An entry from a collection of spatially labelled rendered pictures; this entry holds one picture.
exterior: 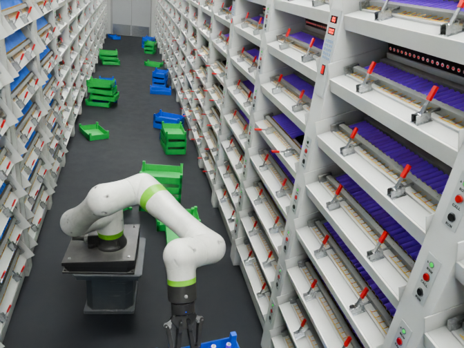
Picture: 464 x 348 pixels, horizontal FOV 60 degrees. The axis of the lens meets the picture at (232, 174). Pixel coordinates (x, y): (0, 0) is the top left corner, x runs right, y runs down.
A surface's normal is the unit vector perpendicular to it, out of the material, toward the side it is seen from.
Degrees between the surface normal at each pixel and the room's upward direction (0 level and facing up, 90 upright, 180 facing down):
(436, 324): 90
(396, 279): 20
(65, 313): 0
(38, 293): 0
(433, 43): 110
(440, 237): 90
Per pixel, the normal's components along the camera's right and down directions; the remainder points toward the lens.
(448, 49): -0.95, 0.30
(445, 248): -0.97, 0.00
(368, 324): -0.22, -0.84
